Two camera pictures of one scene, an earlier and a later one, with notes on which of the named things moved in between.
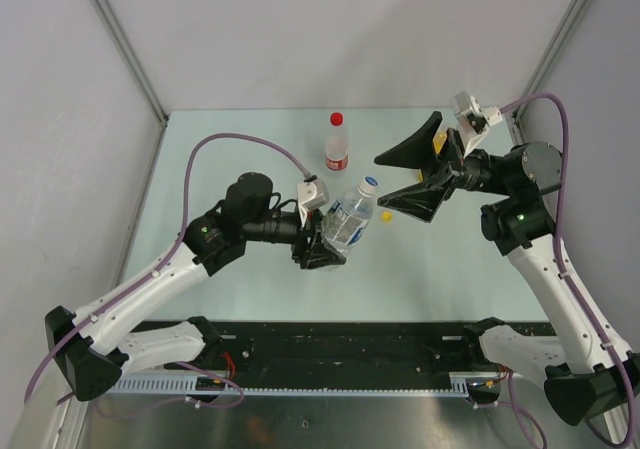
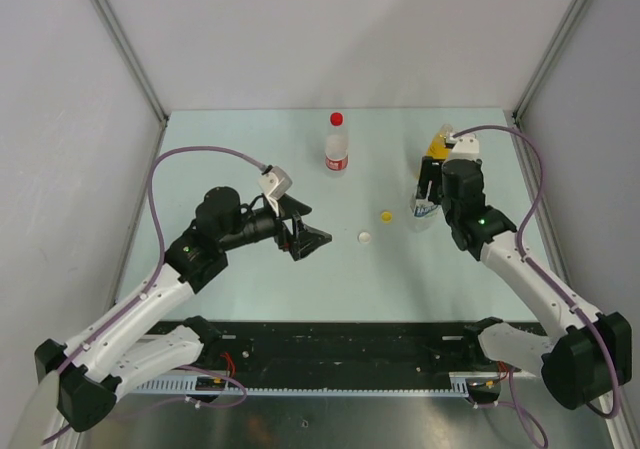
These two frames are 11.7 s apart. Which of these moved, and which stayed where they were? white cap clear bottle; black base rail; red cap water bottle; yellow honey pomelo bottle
Moved: white cap clear bottle
Stayed: yellow honey pomelo bottle; black base rail; red cap water bottle
